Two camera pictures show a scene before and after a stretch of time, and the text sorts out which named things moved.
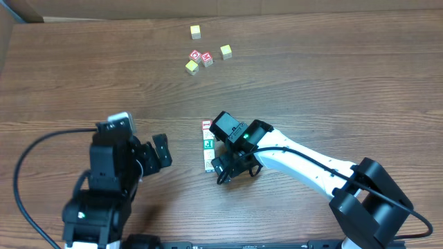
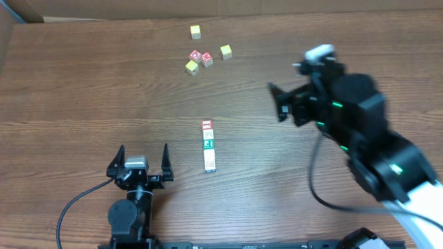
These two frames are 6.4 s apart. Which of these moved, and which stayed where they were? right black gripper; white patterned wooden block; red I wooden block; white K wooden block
Moved: right black gripper
Stayed: red I wooden block; white patterned wooden block; white K wooden block
